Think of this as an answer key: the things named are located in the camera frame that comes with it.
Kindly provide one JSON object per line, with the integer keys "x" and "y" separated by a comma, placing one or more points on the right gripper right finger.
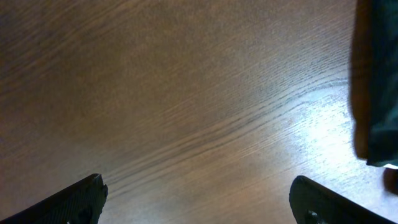
{"x": 311, "y": 202}

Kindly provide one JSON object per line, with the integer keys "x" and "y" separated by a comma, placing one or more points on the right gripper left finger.
{"x": 81, "y": 202}

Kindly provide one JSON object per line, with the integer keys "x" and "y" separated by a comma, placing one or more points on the dark grey t-shirt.
{"x": 382, "y": 140}

